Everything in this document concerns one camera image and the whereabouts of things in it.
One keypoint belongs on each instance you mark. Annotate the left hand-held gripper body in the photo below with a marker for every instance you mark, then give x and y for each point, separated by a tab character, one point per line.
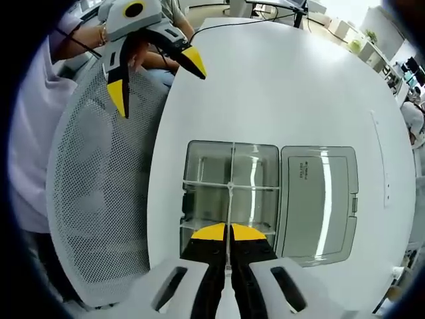
133	20

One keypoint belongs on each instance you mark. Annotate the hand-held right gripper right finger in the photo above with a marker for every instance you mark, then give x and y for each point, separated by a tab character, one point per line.
265	289

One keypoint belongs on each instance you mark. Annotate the person's left hand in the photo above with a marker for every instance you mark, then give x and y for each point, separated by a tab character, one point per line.
137	53

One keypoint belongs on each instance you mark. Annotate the person's light shirt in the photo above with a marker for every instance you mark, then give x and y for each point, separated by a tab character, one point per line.
36	133

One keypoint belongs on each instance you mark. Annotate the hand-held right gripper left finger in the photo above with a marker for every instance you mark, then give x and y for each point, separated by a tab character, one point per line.
186	285

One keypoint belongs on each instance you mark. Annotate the grey mesh office chair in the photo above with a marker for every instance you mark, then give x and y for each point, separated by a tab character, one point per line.
99	199

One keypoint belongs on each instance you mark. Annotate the long clear plastic divider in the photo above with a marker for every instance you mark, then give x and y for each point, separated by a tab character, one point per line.
230	206

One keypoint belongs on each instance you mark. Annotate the clear plastic guide fixture box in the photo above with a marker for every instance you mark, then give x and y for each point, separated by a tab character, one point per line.
318	206

